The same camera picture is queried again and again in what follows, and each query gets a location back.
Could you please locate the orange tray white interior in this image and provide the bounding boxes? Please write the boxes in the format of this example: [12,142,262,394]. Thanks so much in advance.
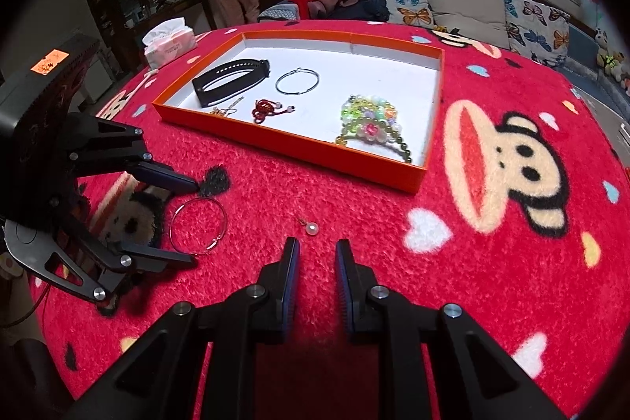
[154,28,445,193]

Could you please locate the blue sofa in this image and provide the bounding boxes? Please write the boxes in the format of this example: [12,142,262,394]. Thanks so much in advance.
[257,0,630,107]

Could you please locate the beige cushion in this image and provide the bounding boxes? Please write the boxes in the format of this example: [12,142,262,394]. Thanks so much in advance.
[428,0,510,49]

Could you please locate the silver hoop earring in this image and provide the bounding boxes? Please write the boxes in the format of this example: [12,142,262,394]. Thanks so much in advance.
[274,67,321,96]
[167,196,228,259]

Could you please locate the butterfly pillow right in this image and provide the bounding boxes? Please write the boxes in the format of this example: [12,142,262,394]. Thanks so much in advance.
[503,0,570,68]

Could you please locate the plush toys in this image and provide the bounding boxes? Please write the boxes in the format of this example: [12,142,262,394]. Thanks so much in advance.
[595,28,629,95]

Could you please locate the pink tissue pack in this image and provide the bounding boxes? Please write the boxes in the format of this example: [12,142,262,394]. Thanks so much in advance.
[142,17,196,69]

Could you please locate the gold green bead bracelet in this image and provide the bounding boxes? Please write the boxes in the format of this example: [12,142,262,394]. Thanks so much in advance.
[335,118,413,165]

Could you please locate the black fitness band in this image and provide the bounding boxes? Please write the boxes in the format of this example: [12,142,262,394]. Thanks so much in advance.
[192,59,270,107]

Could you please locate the pearl ring earring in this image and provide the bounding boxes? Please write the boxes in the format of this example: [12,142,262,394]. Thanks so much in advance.
[297,217,319,237]

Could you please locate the red knot charm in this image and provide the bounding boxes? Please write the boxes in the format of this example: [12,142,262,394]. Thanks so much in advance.
[252,99,295,125]

